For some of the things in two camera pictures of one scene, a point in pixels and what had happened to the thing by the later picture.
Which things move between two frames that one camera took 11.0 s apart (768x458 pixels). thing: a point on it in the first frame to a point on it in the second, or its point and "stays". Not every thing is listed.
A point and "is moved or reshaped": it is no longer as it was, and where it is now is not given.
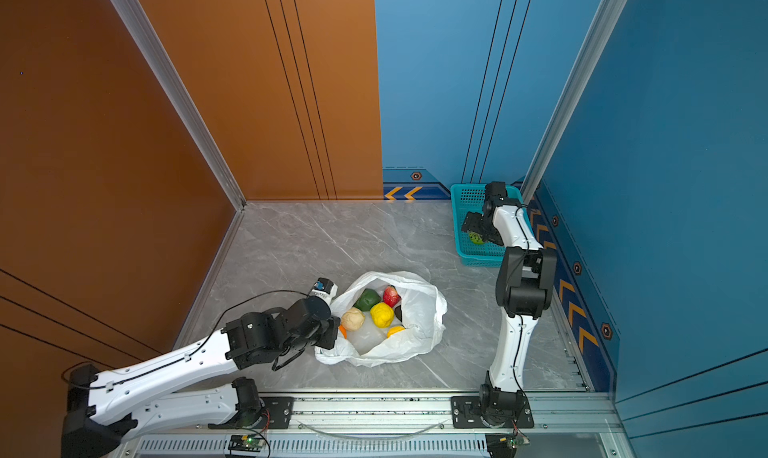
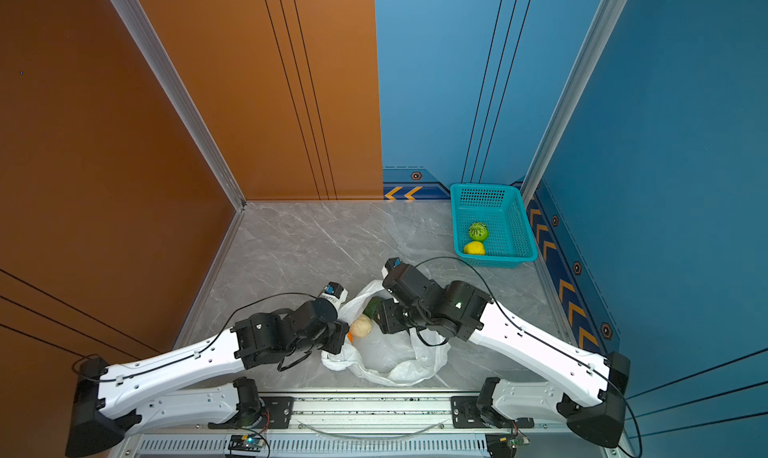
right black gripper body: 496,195 to 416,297
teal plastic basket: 469,198 stays
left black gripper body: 326,336 stays
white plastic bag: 424,312 is moved or reshaped
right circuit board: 502,445 stays
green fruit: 476,238 stays
